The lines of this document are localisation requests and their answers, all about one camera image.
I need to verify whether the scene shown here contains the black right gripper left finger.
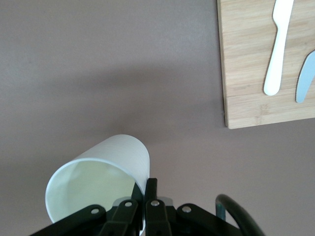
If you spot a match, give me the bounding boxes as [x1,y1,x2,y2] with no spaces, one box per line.
[29,183,143,236]

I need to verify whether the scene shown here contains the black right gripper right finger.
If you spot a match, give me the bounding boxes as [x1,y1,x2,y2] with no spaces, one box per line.
[145,178,247,236]

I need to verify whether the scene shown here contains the white plastic cup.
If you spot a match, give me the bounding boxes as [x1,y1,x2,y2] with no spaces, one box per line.
[45,134,151,226]

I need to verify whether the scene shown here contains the brown table mat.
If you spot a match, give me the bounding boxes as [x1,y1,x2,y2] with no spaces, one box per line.
[0,0,315,236]

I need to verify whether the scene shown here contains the wooden cutting board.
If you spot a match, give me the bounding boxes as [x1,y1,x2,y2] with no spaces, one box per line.
[216,0,315,130]

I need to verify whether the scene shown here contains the white plastic knife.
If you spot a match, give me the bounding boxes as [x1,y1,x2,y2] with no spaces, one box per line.
[263,0,295,96]

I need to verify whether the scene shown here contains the grey plastic knife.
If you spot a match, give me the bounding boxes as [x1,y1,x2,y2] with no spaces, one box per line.
[294,50,315,104]

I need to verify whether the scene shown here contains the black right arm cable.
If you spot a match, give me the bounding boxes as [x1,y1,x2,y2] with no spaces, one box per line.
[215,194,265,236]

